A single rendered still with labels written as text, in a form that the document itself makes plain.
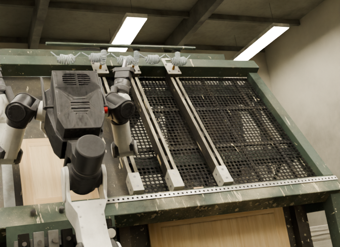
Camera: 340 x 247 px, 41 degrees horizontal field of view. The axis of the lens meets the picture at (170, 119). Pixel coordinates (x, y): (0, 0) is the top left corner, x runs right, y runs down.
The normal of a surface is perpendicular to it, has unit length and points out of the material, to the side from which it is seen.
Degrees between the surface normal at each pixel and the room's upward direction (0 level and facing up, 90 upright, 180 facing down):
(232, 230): 90
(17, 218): 58
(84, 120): 82
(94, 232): 64
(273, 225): 90
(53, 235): 90
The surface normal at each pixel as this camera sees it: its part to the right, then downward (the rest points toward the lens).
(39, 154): 0.22, -0.76
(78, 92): 0.33, -0.42
